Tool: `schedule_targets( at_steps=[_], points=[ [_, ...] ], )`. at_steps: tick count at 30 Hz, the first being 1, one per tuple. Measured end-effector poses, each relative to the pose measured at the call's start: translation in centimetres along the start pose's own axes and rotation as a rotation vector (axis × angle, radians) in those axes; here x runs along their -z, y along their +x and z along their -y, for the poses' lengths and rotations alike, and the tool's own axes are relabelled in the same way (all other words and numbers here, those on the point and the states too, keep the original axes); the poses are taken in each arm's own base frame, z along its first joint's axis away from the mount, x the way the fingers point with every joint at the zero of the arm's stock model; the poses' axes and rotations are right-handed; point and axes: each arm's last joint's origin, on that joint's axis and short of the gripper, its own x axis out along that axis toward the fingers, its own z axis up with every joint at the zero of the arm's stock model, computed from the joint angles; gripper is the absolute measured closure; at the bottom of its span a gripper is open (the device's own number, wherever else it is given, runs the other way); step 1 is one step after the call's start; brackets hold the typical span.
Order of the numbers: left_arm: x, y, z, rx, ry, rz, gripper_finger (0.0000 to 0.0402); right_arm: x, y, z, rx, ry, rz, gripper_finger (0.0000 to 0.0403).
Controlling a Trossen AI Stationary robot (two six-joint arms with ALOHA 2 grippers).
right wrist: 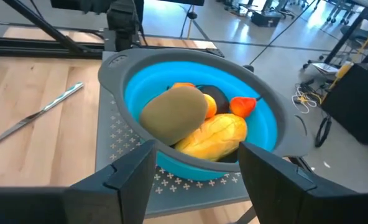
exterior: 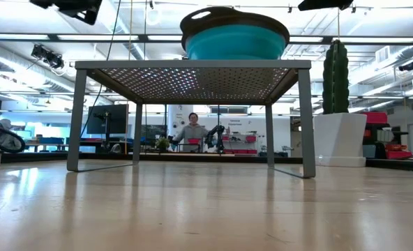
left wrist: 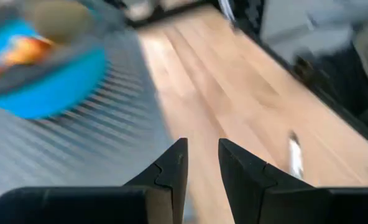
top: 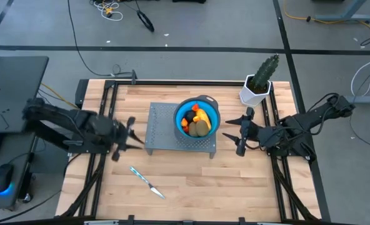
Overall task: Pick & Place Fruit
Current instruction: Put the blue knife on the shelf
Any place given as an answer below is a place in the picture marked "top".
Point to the black aluminium table frame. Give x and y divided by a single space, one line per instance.
188 83

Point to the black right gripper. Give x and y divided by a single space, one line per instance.
253 134

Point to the black frame bracket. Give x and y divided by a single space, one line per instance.
133 76

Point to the small orange fruit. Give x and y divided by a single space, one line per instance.
184 122
195 107

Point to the grey perforated metal stand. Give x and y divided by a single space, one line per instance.
160 131

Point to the small yellow-orange fruit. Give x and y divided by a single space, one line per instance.
196 119

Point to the black hex key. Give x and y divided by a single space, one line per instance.
6 122

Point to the brown kiwi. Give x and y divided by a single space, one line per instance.
192 129
202 128

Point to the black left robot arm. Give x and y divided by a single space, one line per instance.
78 120

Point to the grey desk foot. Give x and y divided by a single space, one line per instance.
364 99

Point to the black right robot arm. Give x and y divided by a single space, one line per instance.
303 120

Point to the grey desk leg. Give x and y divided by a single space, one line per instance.
344 14

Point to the black computer mouse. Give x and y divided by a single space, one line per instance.
3 176

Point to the green cactus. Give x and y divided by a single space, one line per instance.
264 70

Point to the black plum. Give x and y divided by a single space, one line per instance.
189 115

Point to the blue grey collapsible bowl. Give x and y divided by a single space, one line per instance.
179 111

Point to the black desk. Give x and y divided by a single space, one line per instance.
16 90

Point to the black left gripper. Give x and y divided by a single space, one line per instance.
121 137

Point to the white plant pot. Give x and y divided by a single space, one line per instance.
250 97

